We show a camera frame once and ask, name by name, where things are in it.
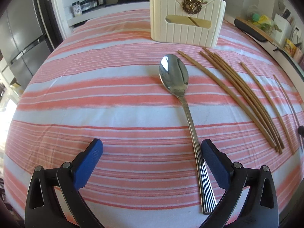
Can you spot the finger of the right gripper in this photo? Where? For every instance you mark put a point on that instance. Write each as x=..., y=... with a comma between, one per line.
x=301, y=130

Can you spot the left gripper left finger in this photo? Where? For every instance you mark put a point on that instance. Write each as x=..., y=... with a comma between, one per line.
x=42, y=206

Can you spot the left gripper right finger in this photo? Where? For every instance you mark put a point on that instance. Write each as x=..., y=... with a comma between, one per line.
x=260, y=208

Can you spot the ribbed handle steel spoon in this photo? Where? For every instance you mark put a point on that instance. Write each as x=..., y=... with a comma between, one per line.
x=175, y=78

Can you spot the smooth handle steel spoon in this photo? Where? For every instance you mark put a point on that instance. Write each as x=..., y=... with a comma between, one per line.
x=193, y=21

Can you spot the white knife block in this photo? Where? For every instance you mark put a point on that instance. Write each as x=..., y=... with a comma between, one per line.
x=285, y=30

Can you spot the wooden cutting board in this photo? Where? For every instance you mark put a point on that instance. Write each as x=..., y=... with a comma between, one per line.
x=254, y=31

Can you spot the bag of sponges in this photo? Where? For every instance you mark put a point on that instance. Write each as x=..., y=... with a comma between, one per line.
x=256, y=17

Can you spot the pink striped tablecloth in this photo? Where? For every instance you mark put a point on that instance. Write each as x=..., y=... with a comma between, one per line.
x=103, y=82

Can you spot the grey double door refrigerator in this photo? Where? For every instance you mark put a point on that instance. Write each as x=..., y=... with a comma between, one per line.
x=29, y=34

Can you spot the cream utensil holder box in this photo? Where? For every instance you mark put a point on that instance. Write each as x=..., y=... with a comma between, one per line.
x=169, y=21

